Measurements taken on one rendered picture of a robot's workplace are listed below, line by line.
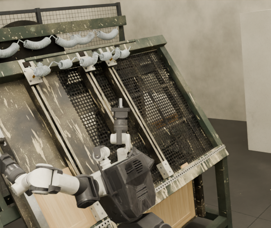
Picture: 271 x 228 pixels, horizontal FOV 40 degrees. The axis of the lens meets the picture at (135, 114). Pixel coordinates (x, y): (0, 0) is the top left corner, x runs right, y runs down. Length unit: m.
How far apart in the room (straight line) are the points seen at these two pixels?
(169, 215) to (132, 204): 1.47
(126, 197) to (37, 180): 0.47
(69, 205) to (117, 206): 0.54
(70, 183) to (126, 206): 0.33
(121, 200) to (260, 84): 3.96
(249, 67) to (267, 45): 0.41
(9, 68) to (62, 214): 1.00
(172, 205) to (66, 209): 1.23
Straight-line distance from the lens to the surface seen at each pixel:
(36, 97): 2.57
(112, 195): 1.93
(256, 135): 5.84
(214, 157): 3.41
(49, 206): 2.38
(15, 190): 1.95
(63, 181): 1.74
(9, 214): 2.34
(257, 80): 5.60
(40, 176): 1.72
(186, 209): 3.57
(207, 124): 3.54
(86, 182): 1.92
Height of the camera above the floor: 2.08
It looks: 13 degrees down
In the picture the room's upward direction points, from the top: 8 degrees counter-clockwise
